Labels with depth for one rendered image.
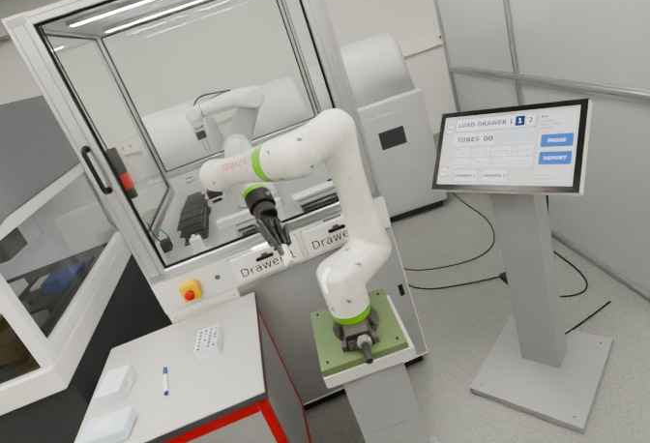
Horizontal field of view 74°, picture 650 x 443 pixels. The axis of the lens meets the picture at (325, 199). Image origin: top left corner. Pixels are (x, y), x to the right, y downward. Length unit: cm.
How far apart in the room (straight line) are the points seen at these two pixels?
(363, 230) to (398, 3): 394
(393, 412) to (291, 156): 90
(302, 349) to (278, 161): 120
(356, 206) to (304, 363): 107
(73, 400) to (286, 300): 89
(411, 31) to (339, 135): 397
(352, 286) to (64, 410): 127
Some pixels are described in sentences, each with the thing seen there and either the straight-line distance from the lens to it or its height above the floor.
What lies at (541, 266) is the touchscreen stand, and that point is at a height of 57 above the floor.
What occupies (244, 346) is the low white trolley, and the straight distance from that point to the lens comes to 163.
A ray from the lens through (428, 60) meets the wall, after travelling 517.
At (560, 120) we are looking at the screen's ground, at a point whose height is 115.
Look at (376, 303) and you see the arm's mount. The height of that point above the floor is 80.
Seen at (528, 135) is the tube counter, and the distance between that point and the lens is 166.
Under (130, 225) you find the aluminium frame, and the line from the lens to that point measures 182.
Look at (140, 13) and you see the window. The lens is 170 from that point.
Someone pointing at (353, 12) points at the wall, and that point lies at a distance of 494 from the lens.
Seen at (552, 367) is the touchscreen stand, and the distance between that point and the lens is 226.
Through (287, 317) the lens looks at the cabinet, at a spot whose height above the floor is 56.
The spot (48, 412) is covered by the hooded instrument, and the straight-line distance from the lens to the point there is 210.
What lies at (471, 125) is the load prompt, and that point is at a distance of 176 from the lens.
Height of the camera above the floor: 168
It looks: 21 degrees down
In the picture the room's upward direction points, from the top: 19 degrees counter-clockwise
